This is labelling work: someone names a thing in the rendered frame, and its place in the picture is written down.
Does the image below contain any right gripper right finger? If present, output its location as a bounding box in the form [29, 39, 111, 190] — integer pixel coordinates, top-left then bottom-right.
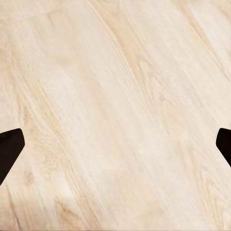
[216, 128, 231, 166]

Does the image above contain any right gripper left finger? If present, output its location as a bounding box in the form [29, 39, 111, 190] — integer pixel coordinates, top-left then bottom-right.
[0, 128, 25, 185]

